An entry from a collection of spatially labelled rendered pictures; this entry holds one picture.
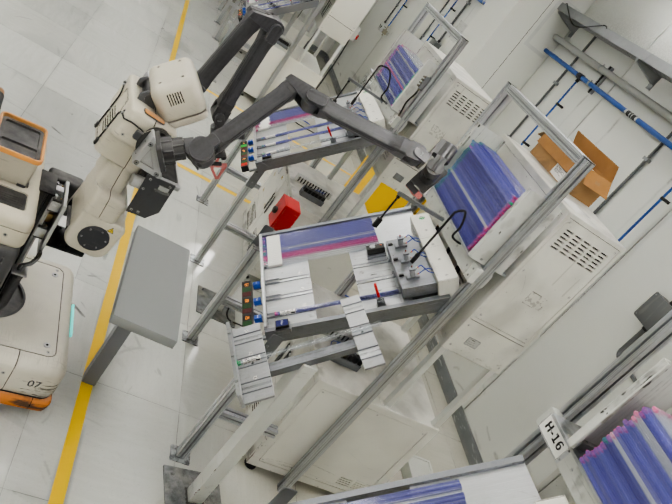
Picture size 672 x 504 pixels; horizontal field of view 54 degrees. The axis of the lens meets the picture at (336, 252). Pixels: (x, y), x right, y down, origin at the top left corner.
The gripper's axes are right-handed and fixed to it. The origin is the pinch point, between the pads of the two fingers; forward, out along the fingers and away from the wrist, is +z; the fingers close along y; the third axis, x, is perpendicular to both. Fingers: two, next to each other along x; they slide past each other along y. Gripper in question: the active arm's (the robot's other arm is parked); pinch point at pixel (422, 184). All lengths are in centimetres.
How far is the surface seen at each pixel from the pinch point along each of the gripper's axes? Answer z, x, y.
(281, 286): 50, -11, 56
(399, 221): 67, 0, -5
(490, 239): 4.0, 30.3, -5.9
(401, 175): 142, -24, -48
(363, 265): 49, 5, 25
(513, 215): -2.5, 29.3, -15.6
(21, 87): 190, -234, 80
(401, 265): 34.4, 15.5, 16.5
